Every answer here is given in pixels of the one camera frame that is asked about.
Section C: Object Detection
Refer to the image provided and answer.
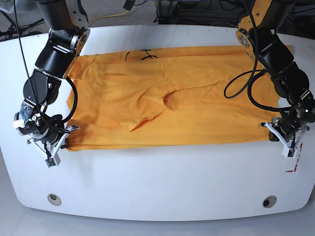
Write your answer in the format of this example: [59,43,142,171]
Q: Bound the right table grommet hole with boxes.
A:
[262,196,277,208]

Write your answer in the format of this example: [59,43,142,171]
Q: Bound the red tape rectangle marking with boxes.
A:
[285,142,303,173]

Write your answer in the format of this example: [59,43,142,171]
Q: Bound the black tripod stand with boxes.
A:
[0,11,45,42]

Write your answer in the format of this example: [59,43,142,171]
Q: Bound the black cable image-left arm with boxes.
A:
[58,77,79,123]

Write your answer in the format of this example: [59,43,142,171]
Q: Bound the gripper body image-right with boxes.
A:
[275,117,309,142]

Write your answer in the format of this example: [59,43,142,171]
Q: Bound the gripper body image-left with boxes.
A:
[31,128,64,151]

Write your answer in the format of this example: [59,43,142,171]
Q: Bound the orange yellow T-shirt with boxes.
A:
[68,46,278,151]

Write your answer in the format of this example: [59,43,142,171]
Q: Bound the table grommet hole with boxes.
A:
[262,196,277,208]
[47,194,62,206]

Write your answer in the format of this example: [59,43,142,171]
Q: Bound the yellow cable on floor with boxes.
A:
[85,4,130,28]

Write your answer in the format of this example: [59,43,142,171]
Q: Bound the left table grommet hole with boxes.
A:
[47,194,62,206]

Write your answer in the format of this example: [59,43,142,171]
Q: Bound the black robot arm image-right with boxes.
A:
[236,0,315,142]

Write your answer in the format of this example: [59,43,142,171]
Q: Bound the black robot arm image-left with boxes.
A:
[13,0,90,157]

